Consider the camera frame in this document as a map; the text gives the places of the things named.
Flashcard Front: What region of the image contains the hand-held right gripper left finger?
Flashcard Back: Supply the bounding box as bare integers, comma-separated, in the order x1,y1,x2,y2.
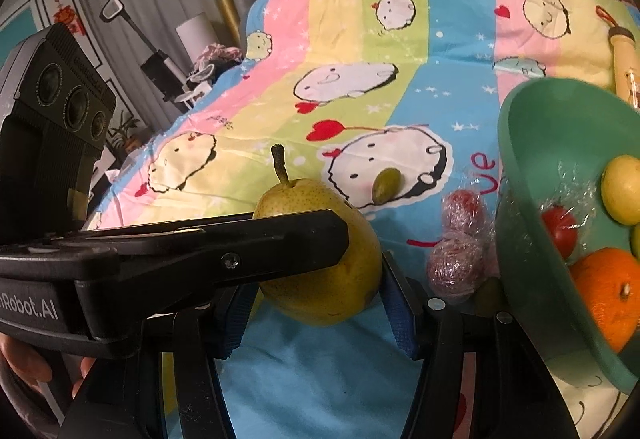
57,286,258,439

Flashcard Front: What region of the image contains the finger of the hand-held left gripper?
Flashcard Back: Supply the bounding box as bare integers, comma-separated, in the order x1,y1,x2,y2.
75,209,349,320

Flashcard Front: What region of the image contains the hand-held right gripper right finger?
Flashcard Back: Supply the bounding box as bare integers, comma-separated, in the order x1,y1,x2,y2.
381,251,581,439

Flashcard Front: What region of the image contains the yellow-green pear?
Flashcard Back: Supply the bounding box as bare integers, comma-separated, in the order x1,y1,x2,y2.
252,144,383,327

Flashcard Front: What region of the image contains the green plastic bowl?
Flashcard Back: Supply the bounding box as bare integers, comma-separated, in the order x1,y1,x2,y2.
497,78,640,395

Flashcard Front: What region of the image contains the yellow round citrus fruit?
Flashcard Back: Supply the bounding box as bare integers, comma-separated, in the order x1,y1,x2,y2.
600,154,640,226

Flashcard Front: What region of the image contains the person's left hand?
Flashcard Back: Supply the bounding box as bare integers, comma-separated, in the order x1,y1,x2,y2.
0,334,98,400

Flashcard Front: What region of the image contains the plastic-wrapped red fruit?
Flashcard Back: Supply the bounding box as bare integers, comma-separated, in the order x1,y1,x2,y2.
442,189,488,235
427,234,488,302
540,204,581,262

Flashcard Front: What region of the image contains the potted plant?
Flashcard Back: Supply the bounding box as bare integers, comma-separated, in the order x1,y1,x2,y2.
107,116,143,152

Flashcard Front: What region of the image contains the black stick vacuum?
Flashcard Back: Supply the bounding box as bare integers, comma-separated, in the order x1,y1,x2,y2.
99,0,188,102

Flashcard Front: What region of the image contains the white cylinder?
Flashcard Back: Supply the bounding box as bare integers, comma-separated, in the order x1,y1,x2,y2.
176,14,218,57

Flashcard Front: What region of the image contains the pile of pink clothes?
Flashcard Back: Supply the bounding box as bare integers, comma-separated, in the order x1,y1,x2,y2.
192,42,246,75

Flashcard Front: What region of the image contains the small orange tangerine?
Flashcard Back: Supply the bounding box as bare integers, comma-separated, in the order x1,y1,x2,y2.
567,246,640,355

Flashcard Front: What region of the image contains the striped cartoon printed blanket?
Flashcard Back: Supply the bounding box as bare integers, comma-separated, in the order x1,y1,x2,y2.
90,0,640,439

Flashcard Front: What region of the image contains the red wall decoration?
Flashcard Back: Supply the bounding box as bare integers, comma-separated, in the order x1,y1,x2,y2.
42,0,88,37

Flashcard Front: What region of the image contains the yellow bottle with strap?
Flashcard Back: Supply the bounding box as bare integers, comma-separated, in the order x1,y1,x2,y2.
595,4,640,110

